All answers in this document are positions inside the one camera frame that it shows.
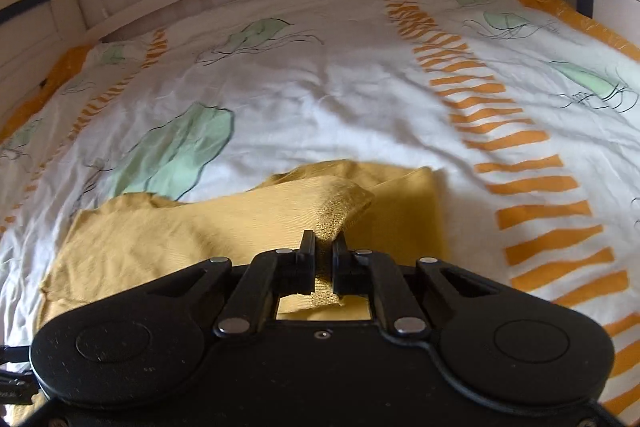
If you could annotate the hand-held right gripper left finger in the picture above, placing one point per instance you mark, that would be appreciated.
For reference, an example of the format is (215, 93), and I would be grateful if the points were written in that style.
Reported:
(306, 264)

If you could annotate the yellow knit sweater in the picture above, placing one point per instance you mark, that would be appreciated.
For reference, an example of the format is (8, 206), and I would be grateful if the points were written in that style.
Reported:
(200, 232)

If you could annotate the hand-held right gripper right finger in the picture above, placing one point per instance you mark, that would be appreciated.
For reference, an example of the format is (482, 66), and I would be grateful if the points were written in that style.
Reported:
(341, 267)

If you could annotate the white leaf printed duvet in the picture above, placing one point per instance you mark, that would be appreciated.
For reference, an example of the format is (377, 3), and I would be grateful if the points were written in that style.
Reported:
(325, 107)

